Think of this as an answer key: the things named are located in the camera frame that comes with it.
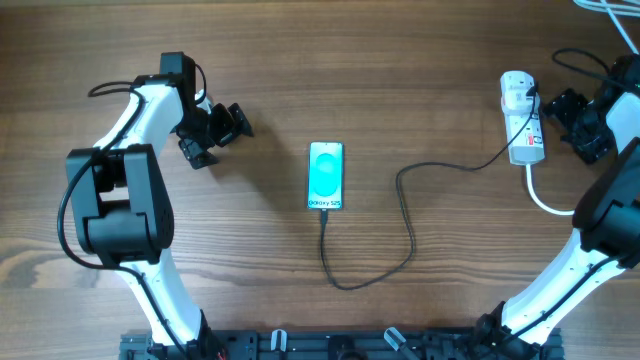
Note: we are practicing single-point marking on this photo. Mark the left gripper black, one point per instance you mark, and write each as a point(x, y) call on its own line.
point(192, 149)

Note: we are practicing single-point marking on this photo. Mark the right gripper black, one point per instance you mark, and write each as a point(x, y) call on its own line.
point(590, 147)

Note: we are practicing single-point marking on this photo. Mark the teal Galaxy smartphone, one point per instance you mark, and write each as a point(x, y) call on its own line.
point(326, 172)

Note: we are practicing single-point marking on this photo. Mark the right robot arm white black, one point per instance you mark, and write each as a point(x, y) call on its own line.
point(603, 244)

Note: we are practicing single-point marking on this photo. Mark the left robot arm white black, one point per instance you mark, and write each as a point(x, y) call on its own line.
point(116, 215)

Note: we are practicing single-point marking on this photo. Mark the white charger adapter plug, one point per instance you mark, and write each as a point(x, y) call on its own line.
point(516, 101)

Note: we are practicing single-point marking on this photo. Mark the white power strip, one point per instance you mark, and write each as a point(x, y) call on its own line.
point(523, 132)

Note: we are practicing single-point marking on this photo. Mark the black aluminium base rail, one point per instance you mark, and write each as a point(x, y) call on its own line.
point(432, 344)

